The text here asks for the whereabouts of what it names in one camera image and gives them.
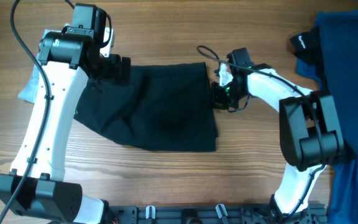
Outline black shirt with white logo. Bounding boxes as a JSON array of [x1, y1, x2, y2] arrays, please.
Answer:
[[289, 27, 323, 65]]

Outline folded light blue jeans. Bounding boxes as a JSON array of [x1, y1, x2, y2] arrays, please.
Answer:
[[17, 29, 55, 103]]

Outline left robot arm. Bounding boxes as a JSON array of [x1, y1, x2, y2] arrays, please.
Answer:
[[0, 3, 131, 223]]

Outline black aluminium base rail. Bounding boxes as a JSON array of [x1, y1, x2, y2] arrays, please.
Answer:
[[110, 203, 328, 224]]

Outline blue garment pile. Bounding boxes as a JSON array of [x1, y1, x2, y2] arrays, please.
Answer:
[[296, 10, 358, 223]]

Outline right white rail clip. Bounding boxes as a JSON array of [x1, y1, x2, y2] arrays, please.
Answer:
[[215, 203, 229, 224]]

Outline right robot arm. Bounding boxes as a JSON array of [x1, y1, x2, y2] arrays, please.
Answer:
[[210, 48, 344, 223]]

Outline black shorts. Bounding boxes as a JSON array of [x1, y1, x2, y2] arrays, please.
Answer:
[[74, 62, 219, 152]]

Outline left white rail clip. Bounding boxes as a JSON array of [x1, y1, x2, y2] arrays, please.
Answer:
[[145, 205, 156, 220]]

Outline white rail clip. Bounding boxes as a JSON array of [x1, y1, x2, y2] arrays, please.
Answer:
[[145, 205, 156, 220], [215, 203, 229, 224]]

